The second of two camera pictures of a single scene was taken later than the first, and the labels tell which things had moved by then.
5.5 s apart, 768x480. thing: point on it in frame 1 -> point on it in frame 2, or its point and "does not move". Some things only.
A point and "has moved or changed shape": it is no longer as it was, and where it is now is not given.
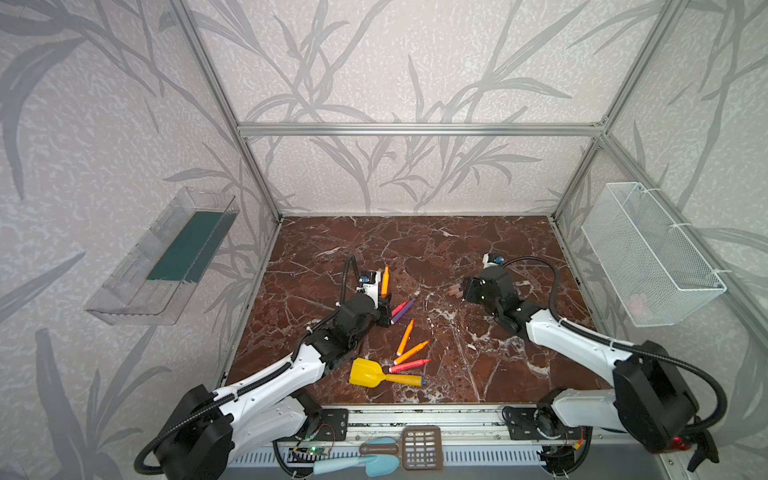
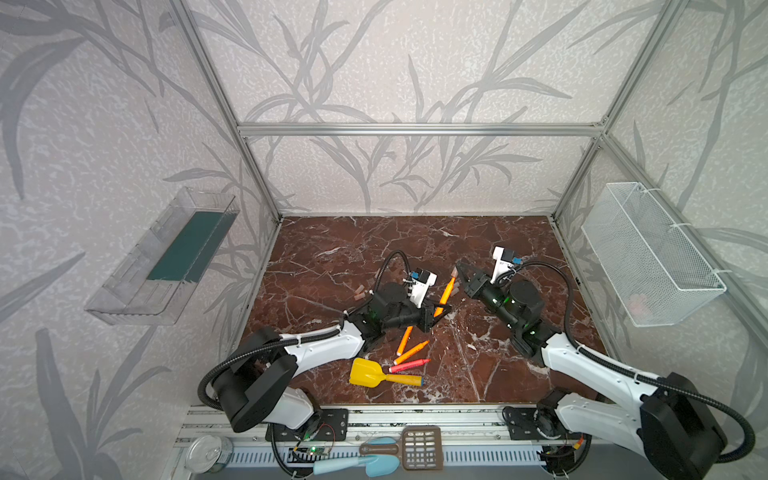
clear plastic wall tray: (155, 278) does not move
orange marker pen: (385, 282) has moved or changed shape
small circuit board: (318, 449) does not move
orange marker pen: (410, 353) does not move
